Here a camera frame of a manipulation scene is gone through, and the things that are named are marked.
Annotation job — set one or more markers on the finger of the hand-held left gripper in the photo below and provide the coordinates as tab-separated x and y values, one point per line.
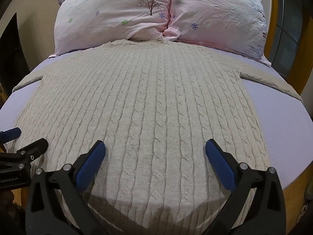
36	149
11	134

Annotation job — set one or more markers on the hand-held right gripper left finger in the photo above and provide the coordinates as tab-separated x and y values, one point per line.
89	162

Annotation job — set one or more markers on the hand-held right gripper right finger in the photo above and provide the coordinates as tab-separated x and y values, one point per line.
218	162

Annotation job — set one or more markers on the lavender bed sheet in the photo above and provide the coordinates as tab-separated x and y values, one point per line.
281	127

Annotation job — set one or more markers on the pink pillow with flower print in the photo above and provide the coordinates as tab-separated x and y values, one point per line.
220	17

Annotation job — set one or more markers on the pink pillow with tree print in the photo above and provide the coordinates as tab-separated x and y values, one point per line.
110	14

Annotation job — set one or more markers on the dark window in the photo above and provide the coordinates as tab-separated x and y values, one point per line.
289	29

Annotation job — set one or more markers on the wooden bed frame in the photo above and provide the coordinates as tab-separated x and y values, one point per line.
276	19

